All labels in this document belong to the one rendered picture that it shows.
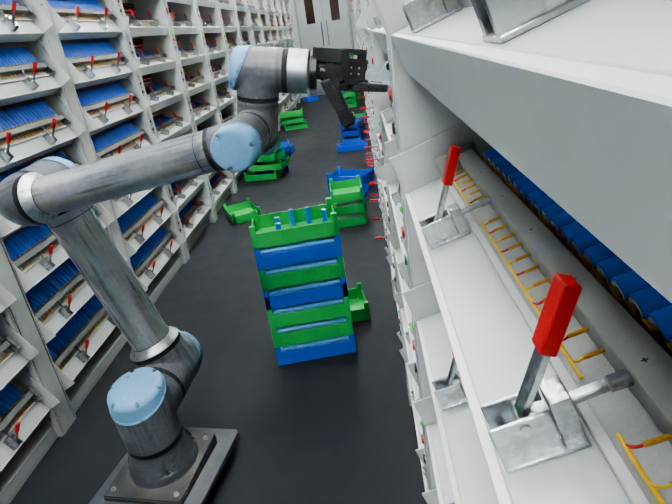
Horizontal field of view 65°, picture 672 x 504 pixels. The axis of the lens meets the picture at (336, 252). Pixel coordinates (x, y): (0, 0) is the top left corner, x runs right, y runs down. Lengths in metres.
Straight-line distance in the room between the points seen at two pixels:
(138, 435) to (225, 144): 0.81
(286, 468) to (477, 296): 1.28
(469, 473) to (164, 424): 1.08
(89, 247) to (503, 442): 1.30
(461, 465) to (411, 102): 0.40
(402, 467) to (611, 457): 1.33
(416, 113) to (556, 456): 0.47
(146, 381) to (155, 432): 0.13
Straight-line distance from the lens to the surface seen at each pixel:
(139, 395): 1.46
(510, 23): 0.20
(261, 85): 1.15
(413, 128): 0.66
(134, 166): 1.15
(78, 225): 1.46
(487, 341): 0.35
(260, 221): 1.98
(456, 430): 0.57
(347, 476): 1.57
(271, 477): 1.62
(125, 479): 1.67
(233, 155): 1.04
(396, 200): 1.22
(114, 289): 1.50
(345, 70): 1.14
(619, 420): 0.29
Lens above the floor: 1.13
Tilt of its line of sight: 23 degrees down
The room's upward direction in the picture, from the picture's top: 8 degrees counter-clockwise
